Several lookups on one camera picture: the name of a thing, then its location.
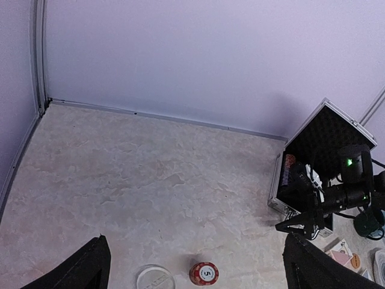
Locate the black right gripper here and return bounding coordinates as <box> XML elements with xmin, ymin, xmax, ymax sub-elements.
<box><xmin>275</xmin><ymin>144</ymin><xmax>384</xmax><ymax>240</ymax></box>

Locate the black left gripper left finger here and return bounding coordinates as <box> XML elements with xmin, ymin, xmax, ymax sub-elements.
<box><xmin>24</xmin><ymin>235</ymin><xmax>111</xmax><ymax>289</ymax></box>

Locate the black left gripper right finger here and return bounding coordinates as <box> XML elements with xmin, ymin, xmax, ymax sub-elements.
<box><xmin>283</xmin><ymin>234</ymin><xmax>382</xmax><ymax>289</ymax></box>

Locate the red playing card deck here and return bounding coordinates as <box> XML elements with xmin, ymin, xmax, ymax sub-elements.
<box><xmin>325</xmin><ymin>238</ymin><xmax>353</xmax><ymax>266</ymax></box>

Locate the aluminium poker chip case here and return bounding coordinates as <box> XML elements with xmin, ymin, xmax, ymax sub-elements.
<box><xmin>268</xmin><ymin>99</ymin><xmax>377</xmax><ymax>233</ymax></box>

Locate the orange round button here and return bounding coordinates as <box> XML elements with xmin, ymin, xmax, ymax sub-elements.
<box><xmin>350</xmin><ymin>253</ymin><xmax>361</xmax><ymax>270</ymax></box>

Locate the clear round dish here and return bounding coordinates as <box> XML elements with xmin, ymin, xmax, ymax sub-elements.
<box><xmin>136</xmin><ymin>264</ymin><xmax>176</xmax><ymax>289</ymax></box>

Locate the dark green mug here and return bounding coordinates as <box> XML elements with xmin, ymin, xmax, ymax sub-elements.
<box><xmin>353</xmin><ymin>207</ymin><xmax>384</xmax><ymax>241</ymax></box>

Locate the red chip row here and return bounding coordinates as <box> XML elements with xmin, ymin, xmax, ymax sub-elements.
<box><xmin>281</xmin><ymin>154</ymin><xmax>297</xmax><ymax>199</ymax></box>

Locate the grey striped plate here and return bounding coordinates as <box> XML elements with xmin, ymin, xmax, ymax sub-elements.
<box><xmin>373</xmin><ymin>249</ymin><xmax>385</xmax><ymax>287</ymax></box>

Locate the red poker chip stack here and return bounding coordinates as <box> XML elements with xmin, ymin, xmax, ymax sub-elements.
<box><xmin>189</xmin><ymin>262</ymin><xmax>219</xmax><ymax>286</ymax></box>

